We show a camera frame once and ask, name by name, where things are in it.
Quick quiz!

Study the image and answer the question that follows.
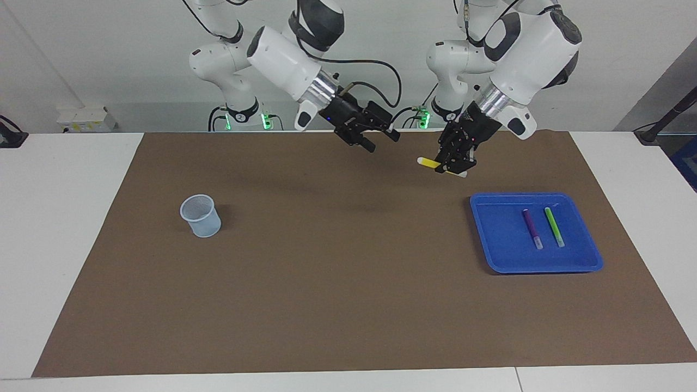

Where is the yellow highlighter pen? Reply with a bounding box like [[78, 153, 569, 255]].
[[417, 157, 468, 179]]

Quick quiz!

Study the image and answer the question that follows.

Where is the purple highlighter pen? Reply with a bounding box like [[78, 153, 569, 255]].
[[522, 209, 544, 250]]

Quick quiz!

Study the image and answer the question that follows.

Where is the green highlighter pen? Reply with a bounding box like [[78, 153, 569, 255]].
[[544, 207, 565, 248]]

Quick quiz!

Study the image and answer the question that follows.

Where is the blue plastic tray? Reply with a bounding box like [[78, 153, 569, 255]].
[[469, 192, 604, 274]]

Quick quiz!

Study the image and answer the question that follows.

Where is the brown table mat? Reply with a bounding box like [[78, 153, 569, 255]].
[[32, 130, 697, 378]]

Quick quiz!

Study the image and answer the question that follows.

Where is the light blue mesh cup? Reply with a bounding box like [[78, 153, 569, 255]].
[[180, 194, 222, 238]]

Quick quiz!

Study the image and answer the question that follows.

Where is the black stand pole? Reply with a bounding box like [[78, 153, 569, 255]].
[[634, 87, 697, 145]]

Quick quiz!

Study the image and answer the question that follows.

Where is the blue crate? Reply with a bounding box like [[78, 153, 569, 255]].
[[669, 136, 697, 192]]

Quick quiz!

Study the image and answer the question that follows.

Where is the white power socket box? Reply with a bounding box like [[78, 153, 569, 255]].
[[56, 106, 117, 133]]

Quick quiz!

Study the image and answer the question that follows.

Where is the black left base cable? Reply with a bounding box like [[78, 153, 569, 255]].
[[388, 82, 438, 130]]

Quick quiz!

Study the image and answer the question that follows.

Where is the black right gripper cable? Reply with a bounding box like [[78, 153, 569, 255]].
[[297, 33, 402, 109]]

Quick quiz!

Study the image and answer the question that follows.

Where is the black clamp mount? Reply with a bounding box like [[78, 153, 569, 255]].
[[0, 115, 29, 149]]

